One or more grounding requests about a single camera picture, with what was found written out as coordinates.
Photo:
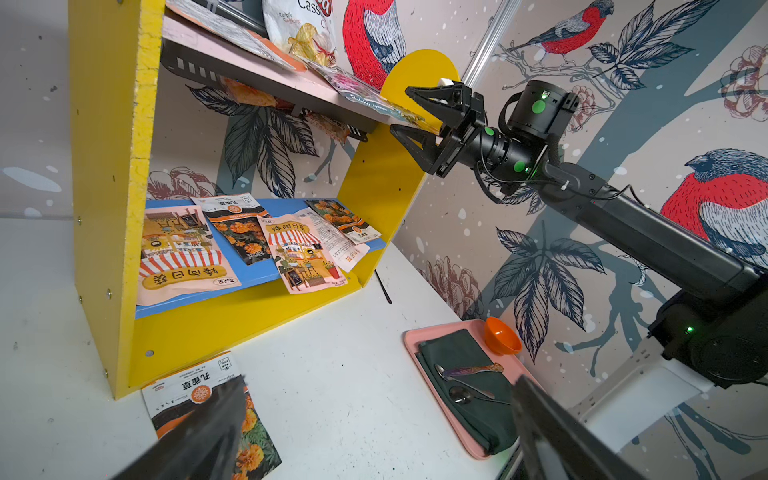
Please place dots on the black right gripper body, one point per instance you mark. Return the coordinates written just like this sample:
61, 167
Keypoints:
460, 138

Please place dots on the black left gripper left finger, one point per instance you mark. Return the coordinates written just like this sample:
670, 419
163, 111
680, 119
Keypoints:
205, 444

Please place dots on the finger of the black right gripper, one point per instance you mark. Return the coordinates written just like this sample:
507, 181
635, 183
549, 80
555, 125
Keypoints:
430, 151
446, 103

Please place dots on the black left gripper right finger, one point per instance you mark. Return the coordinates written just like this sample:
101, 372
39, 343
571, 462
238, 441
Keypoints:
554, 445

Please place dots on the purple flower seed bag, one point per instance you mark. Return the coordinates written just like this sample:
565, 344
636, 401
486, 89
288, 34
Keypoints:
356, 91

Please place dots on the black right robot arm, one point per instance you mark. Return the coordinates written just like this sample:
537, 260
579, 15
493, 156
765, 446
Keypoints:
713, 332

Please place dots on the white text seed bag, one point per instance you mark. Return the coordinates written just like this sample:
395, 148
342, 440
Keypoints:
345, 253

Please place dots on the red Chuba chips bag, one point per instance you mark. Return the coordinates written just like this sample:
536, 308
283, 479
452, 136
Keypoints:
302, 28

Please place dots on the pink shop seed bag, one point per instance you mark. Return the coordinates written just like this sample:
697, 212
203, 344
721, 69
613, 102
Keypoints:
299, 256

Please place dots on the yellow wooden shelf unit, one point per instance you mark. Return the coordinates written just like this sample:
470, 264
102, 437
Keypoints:
114, 61

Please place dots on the large shop seed bag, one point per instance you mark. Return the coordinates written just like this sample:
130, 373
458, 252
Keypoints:
179, 256

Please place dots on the orange back-side seed bag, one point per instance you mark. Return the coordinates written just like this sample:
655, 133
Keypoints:
238, 35

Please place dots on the dark green cloth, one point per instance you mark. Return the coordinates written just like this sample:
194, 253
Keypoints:
480, 401

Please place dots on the pink tray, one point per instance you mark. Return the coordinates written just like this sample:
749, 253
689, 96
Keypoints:
513, 369

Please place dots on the small metal spoon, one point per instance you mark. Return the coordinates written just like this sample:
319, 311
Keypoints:
463, 396

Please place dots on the orange bowl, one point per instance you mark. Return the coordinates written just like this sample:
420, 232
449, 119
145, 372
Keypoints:
500, 338

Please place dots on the colourful handled spoon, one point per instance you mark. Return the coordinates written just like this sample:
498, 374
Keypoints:
468, 371

